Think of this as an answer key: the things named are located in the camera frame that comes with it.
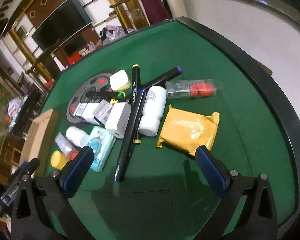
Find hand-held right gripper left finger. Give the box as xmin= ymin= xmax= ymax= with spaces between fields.
xmin=11 ymin=145 xmax=95 ymax=240

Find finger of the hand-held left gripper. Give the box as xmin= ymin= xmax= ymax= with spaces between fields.
xmin=14 ymin=158 xmax=40 ymax=180

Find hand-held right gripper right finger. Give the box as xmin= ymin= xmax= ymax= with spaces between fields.
xmin=194 ymin=145 xmax=278 ymax=240

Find clear box with red label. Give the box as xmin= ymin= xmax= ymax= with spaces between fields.
xmin=55 ymin=132 xmax=80 ymax=160

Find teal tissue packet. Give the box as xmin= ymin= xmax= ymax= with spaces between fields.
xmin=86 ymin=126 xmax=117 ymax=172

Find cardboard box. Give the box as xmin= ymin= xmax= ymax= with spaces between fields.
xmin=20 ymin=109 xmax=60 ymax=178

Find white roll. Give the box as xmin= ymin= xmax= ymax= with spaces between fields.
xmin=66 ymin=127 xmax=90 ymax=147

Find orange snack packet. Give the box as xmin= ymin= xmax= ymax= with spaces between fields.
xmin=157 ymin=105 xmax=220 ymax=157

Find black marker with blue caps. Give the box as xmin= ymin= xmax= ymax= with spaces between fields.
xmin=114 ymin=89 xmax=146 ymax=182

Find blue and white box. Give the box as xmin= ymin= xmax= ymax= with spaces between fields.
xmin=83 ymin=103 xmax=102 ymax=125
xmin=73 ymin=103 xmax=87 ymax=118

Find white power bank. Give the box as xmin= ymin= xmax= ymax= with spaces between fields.
xmin=105 ymin=102 xmax=132 ymax=139

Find grey patterned box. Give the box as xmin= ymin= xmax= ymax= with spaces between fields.
xmin=93 ymin=99 xmax=113 ymax=125

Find black marker with green cap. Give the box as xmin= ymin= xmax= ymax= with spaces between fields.
xmin=86 ymin=91 xmax=127 ymax=98

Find clear packet with red piece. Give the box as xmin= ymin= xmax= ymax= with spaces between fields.
xmin=165 ymin=79 xmax=223 ymax=98

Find large white bottle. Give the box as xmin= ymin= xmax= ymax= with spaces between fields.
xmin=139 ymin=85 xmax=167 ymax=137

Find cream yellow box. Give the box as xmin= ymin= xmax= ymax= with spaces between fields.
xmin=109 ymin=70 xmax=130 ymax=92

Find black marker with purple cap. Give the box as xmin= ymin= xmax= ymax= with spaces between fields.
xmin=140 ymin=66 xmax=183 ymax=90

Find black bench table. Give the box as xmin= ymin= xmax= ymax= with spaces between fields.
xmin=11 ymin=89 xmax=42 ymax=137

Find white plastic bag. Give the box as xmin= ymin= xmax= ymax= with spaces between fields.
xmin=7 ymin=97 xmax=24 ymax=118

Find grey wheel disc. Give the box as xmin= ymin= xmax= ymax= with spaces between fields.
xmin=66 ymin=69 xmax=130 ymax=124

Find dark wooden chair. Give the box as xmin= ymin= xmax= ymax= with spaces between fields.
xmin=26 ymin=40 xmax=68 ymax=85

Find red items under television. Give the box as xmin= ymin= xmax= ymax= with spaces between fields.
xmin=67 ymin=54 xmax=81 ymax=66

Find pile of clothes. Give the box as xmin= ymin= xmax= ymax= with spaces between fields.
xmin=99 ymin=25 xmax=135 ymax=46

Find black television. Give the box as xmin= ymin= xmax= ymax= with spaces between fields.
xmin=31 ymin=0 xmax=93 ymax=52

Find wooden chair with cloth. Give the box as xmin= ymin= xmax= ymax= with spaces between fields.
xmin=109 ymin=0 xmax=170 ymax=32

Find maroon cloth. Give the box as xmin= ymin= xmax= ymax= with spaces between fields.
xmin=139 ymin=0 xmax=171 ymax=25

